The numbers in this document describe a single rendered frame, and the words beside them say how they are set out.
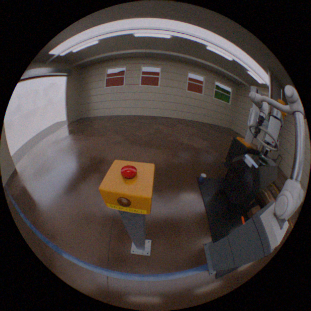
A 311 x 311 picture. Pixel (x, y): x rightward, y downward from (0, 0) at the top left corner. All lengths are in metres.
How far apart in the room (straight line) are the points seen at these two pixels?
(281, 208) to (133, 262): 1.26
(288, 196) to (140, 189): 0.66
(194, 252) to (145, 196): 1.21
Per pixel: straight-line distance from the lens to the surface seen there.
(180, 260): 1.31
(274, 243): 0.87
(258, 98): 1.16
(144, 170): 0.28
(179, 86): 7.06
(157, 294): 1.34
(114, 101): 7.13
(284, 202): 0.64
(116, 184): 0.24
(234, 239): 1.06
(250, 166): 1.57
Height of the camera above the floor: 1.25
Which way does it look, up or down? 31 degrees down
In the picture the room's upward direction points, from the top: 5 degrees clockwise
